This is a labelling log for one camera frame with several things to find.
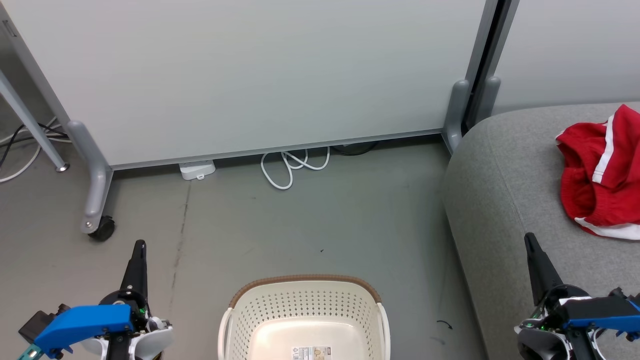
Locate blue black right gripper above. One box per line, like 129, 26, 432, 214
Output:
523, 232, 640, 360

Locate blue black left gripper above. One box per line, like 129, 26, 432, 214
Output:
34, 239, 150, 360

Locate red shorts with white stripes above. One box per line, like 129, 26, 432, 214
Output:
555, 104, 640, 241

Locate cream perforated laundry basket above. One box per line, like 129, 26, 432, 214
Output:
217, 274, 391, 360

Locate paper sticker in basket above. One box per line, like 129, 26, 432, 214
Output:
291, 346, 332, 360

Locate black caster wheel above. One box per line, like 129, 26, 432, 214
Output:
88, 215, 116, 243

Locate grey fabric sofa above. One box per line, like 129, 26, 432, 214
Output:
442, 102, 640, 360

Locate long grey partition foot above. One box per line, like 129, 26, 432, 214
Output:
66, 120, 114, 235

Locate white power adapter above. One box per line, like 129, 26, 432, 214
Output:
179, 160, 217, 181

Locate short grey partition foot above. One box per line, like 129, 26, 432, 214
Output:
474, 75, 502, 127
442, 79, 471, 154

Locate grey metal table leg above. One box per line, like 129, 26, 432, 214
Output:
0, 70, 70, 173

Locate narrow white partition panel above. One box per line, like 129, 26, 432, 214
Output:
491, 0, 640, 115

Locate wide white partition panel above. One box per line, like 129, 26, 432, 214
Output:
0, 0, 501, 172

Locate long white floor cable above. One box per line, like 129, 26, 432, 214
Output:
0, 116, 72, 184

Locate black floor cables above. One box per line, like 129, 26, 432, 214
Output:
0, 122, 69, 169

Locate coiled white cable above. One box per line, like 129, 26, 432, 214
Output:
260, 146, 332, 191

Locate black cable under partition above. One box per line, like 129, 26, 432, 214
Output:
332, 141, 381, 156

